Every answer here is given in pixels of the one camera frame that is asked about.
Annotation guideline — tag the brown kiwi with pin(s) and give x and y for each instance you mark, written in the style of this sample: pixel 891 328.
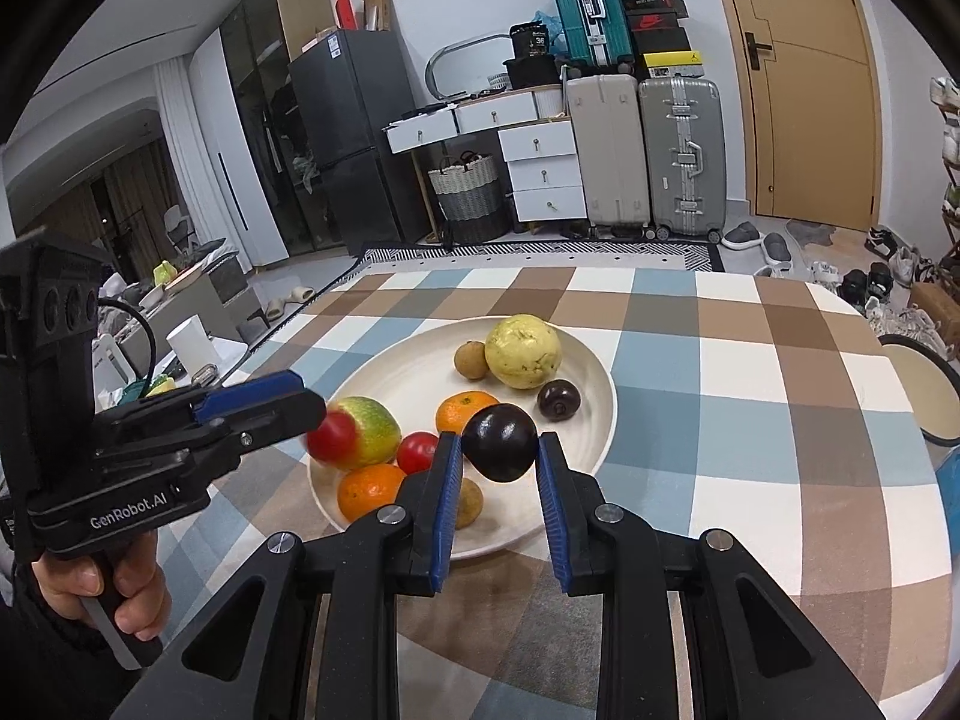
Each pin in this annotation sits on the brown kiwi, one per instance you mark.
pixel 470 504

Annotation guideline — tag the large orange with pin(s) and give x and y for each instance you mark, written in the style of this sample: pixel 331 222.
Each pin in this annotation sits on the large orange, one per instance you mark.
pixel 461 414

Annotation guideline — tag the yellow guava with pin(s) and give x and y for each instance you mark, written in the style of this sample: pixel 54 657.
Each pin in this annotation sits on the yellow guava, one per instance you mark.
pixel 523 352

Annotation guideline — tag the cardboard box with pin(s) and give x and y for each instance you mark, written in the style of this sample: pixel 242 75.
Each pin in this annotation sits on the cardboard box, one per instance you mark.
pixel 300 7

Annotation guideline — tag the person's left forearm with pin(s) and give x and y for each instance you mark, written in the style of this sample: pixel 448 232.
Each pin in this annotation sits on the person's left forearm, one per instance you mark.
pixel 45 667

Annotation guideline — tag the dark purple passion fruit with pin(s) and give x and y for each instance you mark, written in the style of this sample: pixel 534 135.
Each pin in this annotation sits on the dark purple passion fruit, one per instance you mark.
pixel 559 399
pixel 499 441

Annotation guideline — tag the black refrigerator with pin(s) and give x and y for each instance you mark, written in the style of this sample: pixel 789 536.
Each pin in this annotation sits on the black refrigerator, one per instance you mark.
pixel 352 142

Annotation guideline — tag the white drawer dresser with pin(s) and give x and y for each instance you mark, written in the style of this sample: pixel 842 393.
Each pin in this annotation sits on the white drawer dresser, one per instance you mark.
pixel 540 165

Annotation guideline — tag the blue plastic bag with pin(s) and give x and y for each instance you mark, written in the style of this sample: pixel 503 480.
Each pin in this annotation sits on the blue plastic bag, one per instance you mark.
pixel 555 30

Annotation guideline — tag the yellow packet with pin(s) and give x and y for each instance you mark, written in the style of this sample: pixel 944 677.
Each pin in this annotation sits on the yellow packet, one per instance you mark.
pixel 161 387

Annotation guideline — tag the white glass-door wardrobe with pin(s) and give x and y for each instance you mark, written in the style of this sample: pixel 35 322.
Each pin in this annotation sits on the white glass-door wardrobe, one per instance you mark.
pixel 240 135

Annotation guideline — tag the red tomato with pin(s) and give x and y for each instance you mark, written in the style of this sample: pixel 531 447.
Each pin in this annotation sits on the red tomato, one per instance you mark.
pixel 334 441
pixel 416 454

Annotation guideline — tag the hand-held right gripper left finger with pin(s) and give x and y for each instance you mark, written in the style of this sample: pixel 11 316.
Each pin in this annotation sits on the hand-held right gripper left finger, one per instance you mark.
pixel 448 510

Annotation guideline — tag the plain black box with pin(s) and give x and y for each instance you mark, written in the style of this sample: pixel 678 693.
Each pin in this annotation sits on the plain black box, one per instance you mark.
pixel 666 40

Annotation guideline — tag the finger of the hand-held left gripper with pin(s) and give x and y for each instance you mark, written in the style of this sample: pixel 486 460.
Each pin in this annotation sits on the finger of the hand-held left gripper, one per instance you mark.
pixel 251 392
pixel 277 420

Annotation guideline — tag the red and black shoe box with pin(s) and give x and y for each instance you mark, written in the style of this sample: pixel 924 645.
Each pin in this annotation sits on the red and black shoe box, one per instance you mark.
pixel 656 22

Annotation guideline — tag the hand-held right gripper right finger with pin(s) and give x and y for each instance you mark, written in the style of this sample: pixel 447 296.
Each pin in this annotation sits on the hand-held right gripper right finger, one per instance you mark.
pixel 551 517

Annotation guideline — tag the grey door mat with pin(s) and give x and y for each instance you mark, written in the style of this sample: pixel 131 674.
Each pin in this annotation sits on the grey door mat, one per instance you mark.
pixel 811 232

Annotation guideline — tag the shoe rack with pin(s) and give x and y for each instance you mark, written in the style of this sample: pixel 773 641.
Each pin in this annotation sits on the shoe rack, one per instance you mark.
pixel 949 165

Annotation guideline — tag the beige slipper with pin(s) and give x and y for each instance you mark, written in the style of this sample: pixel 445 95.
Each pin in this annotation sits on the beige slipper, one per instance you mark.
pixel 276 309
pixel 304 294

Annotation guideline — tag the oval mirror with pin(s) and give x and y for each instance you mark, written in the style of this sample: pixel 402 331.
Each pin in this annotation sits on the oval mirror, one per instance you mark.
pixel 431 67

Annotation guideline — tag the grey slipper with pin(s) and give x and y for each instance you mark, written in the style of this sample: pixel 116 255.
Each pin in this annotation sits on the grey slipper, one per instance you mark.
pixel 778 249
pixel 741 237

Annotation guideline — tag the wooden door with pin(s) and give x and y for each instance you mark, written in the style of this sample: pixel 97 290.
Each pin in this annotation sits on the wooden door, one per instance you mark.
pixel 810 90

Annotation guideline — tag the woven laundry basket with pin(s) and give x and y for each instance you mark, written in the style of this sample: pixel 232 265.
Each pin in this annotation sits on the woven laundry basket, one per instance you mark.
pixel 469 202

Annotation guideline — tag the cream round plate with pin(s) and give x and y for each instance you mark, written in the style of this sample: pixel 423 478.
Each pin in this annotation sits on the cream round plate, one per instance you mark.
pixel 585 427

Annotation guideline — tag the black hat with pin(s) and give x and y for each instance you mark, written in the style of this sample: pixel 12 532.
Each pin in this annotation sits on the black hat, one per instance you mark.
pixel 529 71

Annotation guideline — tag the teal suitcase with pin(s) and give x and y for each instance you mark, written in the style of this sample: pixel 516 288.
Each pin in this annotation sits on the teal suitcase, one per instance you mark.
pixel 589 15

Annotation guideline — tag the silver suitcase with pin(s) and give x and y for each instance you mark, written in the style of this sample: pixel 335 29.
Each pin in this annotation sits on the silver suitcase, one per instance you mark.
pixel 682 157

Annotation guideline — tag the beige suitcase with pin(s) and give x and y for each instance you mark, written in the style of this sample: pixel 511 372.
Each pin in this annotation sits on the beige suitcase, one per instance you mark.
pixel 607 157

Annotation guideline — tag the small brown longan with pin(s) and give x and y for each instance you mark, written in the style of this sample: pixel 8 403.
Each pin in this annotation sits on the small brown longan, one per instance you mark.
pixel 470 361

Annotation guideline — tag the checkered tablecloth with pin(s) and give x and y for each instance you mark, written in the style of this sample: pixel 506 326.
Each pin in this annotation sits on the checkered tablecloth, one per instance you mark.
pixel 712 427

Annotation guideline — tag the pile of shoes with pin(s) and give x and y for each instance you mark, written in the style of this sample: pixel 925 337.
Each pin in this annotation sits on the pile of shoes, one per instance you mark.
pixel 892 285

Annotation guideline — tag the green yellow mango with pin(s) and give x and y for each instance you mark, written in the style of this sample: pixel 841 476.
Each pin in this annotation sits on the green yellow mango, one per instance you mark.
pixel 375 427

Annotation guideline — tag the small orange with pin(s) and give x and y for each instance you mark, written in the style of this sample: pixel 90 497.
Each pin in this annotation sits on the small orange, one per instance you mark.
pixel 371 493

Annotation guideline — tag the yellow and black box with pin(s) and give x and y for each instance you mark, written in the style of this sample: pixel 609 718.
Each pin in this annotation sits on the yellow and black box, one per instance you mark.
pixel 675 64

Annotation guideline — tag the small black printed box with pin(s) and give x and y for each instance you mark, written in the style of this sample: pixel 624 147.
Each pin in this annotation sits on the small black printed box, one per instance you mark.
pixel 529 41

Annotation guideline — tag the person's left hand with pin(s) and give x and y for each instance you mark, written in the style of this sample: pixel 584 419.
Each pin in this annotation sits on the person's left hand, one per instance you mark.
pixel 142 585

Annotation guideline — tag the white cylinder container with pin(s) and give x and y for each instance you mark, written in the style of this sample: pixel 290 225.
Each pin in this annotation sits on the white cylinder container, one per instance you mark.
pixel 191 345

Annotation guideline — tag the white office chair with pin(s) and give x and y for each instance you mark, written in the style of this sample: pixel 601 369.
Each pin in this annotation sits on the white office chair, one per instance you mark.
pixel 176 229

